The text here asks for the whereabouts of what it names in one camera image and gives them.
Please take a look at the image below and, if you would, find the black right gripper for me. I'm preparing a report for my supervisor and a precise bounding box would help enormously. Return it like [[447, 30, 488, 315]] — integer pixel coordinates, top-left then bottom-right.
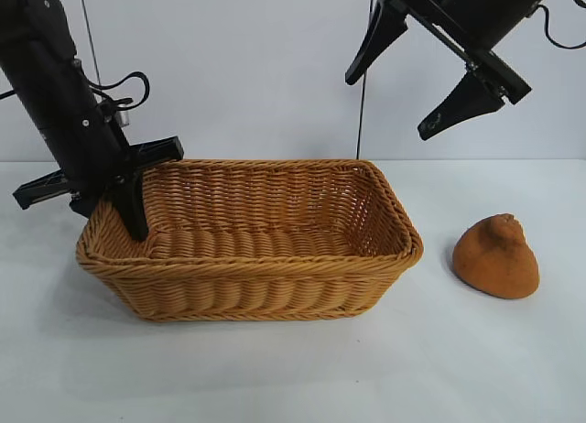
[[345, 0, 567, 143]]

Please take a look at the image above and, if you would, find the woven wicker basket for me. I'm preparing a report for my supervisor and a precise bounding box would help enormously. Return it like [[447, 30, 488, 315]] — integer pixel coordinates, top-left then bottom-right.
[[75, 157, 425, 322]]

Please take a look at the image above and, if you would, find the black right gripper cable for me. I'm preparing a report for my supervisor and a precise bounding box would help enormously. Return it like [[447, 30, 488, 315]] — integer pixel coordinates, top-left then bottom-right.
[[533, 0, 586, 49]]

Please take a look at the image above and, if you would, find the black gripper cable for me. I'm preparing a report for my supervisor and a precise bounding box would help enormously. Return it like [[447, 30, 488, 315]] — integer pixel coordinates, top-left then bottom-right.
[[89, 71, 151, 115], [533, 0, 586, 49]]

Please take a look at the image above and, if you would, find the orange plush fruit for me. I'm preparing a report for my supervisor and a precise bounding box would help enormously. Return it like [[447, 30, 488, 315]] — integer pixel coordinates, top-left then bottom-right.
[[451, 211, 541, 300]]

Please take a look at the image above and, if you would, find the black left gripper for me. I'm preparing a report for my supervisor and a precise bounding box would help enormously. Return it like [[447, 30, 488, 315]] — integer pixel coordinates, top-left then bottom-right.
[[0, 42, 184, 241]]

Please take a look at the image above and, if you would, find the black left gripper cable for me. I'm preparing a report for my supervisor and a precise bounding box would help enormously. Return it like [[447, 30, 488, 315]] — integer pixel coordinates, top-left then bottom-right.
[[89, 71, 151, 115]]

